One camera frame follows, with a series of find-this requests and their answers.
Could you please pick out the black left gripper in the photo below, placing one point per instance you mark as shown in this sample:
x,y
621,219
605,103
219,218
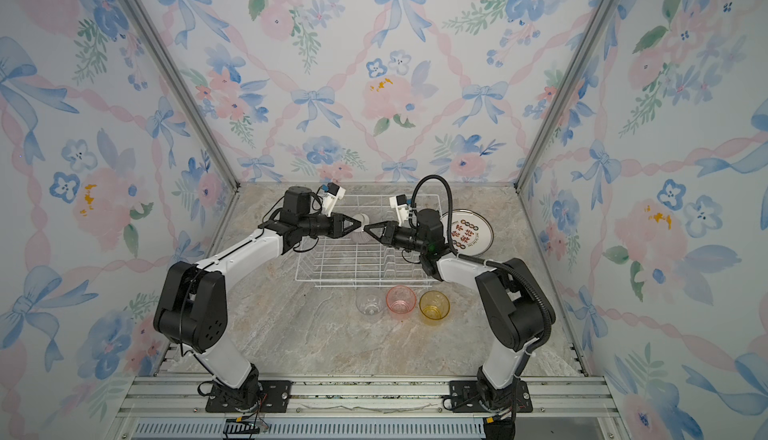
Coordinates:
x,y
334,224

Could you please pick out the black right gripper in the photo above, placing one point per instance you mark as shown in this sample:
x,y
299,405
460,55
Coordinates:
x,y
390,234

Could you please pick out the pink glass cup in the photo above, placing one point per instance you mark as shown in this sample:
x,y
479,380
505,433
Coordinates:
x,y
401,301

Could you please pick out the clear glass cup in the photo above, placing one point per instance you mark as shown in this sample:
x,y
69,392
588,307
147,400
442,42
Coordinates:
x,y
370,303

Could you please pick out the plate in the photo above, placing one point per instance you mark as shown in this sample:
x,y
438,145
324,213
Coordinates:
x,y
470,233

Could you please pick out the yellow glass cup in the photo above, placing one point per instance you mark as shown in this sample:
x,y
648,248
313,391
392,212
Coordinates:
x,y
434,306

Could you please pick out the white ceramic bowl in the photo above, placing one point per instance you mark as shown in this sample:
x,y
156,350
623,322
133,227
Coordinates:
x,y
363,221

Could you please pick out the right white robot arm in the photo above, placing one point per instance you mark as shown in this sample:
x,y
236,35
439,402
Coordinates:
x,y
518,312

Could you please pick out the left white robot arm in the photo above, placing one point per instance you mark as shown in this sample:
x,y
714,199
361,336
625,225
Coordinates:
x,y
193,309

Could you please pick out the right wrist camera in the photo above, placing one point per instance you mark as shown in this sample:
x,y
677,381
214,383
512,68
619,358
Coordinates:
x,y
403,209

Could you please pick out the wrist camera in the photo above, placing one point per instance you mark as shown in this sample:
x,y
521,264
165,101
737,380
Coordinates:
x,y
403,209
332,193

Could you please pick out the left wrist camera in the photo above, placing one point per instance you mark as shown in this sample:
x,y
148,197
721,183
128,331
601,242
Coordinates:
x,y
332,193

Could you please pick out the white wire dish rack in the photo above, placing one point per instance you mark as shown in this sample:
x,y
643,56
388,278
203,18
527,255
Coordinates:
x,y
358,261

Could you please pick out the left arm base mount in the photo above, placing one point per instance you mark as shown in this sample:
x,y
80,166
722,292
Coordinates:
x,y
253,396

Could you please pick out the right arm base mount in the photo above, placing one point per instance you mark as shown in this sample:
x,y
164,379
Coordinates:
x,y
480,396

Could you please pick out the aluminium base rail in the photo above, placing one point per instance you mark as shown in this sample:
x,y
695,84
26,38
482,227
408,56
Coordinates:
x,y
175,406

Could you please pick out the left aluminium corner post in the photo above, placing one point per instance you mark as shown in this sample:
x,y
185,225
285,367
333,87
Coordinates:
x,y
170,73

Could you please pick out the aluminium corner post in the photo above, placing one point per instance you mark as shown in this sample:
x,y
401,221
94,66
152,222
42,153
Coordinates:
x,y
170,73
578,64

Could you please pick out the right aluminium corner post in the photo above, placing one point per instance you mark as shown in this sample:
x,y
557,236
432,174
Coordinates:
x,y
578,64

